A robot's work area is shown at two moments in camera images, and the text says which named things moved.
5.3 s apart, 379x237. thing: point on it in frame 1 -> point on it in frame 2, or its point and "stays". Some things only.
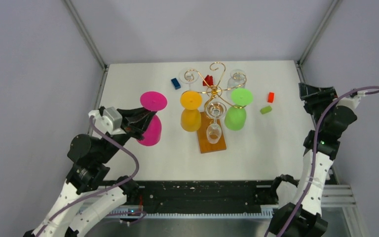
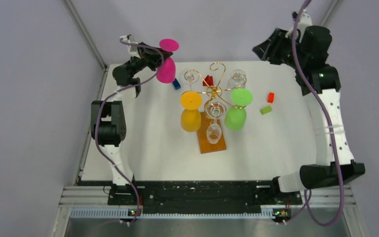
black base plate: x=203 y=195 stays
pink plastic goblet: x=154 y=101 -> x=167 y=73
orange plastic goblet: x=191 y=118 stays
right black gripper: x=322 y=95 -> x=276 y=40
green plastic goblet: x=235 y=116 stays
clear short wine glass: x=237 y=80 stays
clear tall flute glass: x=189 y=75 stays
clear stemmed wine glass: x=214 y=110 stays
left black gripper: x=135 y=128 -> x=151 y=58
